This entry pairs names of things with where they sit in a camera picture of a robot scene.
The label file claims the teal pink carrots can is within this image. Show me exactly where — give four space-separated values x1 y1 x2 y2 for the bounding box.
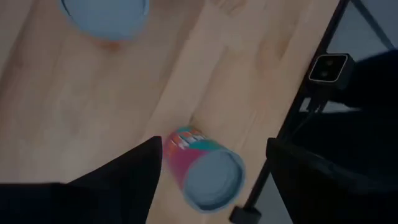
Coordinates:
163 126 246 214

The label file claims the black camera cable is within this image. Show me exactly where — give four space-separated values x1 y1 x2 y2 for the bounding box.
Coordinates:
287 88 327 141

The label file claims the orange red pineapple can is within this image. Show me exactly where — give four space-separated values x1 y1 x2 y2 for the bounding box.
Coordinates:
58 0 150 42

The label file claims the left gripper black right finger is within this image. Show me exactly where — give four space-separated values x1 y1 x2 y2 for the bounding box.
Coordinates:
266 138 398 224

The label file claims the small black square camera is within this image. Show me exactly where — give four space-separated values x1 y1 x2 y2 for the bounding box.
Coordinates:
308 53 357 91

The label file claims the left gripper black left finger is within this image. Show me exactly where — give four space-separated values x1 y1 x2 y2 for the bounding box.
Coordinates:
0 136 164 224

